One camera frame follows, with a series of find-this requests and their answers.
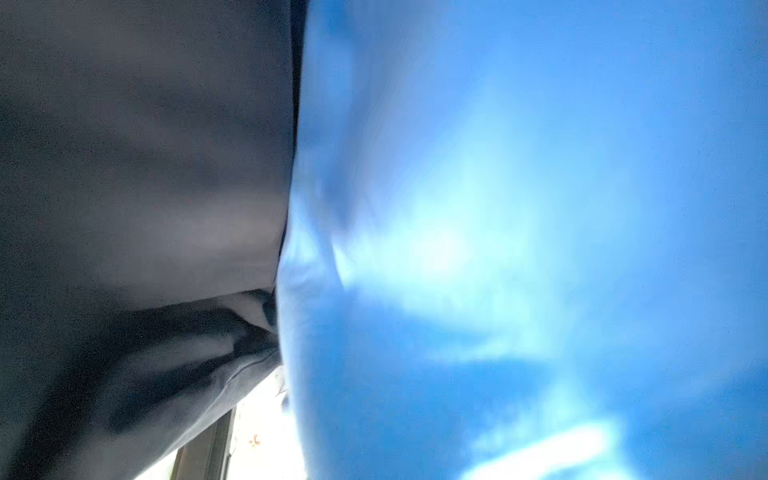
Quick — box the dark grey t-shirt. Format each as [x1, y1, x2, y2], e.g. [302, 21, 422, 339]
[1, 1, 307, 479]

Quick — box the light blue garment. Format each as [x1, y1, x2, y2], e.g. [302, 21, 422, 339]
[277, 1, 767, 479]

